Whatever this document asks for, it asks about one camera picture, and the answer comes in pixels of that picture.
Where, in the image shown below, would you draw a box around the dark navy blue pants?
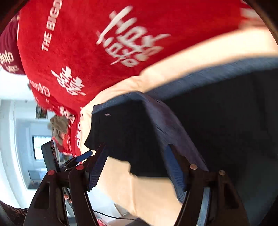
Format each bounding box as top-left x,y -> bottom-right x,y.
85,57 -> 277,225

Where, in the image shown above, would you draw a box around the cream beige sofa cushion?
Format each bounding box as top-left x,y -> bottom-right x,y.
81,27 -> 277,225

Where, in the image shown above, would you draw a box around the dark red printed cloth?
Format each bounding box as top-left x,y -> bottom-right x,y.
0,13 -> 25,75

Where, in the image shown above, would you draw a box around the red blanket white characters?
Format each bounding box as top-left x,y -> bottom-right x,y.
16,0 -> 253,157

